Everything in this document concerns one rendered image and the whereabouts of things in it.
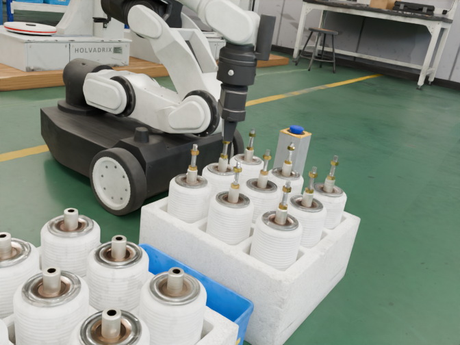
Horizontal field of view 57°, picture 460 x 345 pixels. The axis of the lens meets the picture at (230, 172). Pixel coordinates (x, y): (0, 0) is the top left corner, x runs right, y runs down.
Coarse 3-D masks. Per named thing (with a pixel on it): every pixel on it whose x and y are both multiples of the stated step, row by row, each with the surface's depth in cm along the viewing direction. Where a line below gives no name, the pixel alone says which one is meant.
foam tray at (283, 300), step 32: (160, 224) 95; (192, 224) 94; (352, 224) 105; (192, 256) 92; (224, 256) 86; (320, 256) 90; (256, 288) 83; (288, 288) 79; (320, 288) 99; (256, 320) 85; (288, 320) 86
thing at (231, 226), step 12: (216, 204) 89; (252, 204) 91; (216, 216) 89; (228, 216) 88; (240, 216) 88; (252, 216) 91; (216, 228) 90; (228, 228) 89; (240, 228) 89; (228, 240) 90; (240, 240) 91
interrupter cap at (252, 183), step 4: (248, 180) 102; (252, 180) 102; (256, 180) 103; (268, 180) 103; (248, 184) 100; (252, 184) 100; (256, 184) 101; (268, 184) 102; (272, 184) 102; (252, 188) 98; (256, 188) 98; (260, 188) 99; (264, 188) 100; (268, 188) 99; (272, 188) 99; (276, 188) 99; (264, 192) 97; (268, 192) 97
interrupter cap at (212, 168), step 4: (212, 164) 108; (216, 164) 108; (228, 164) 109; (208, 168) 105; (212, 168) 106; (216, 168) 107; (228, 168) 108; (232, 168) 107; (212, 172) 104; (216, 172) 103; (220, 172) 104; (224, 172) 104; (228, 172) 104; (232, 172) 105
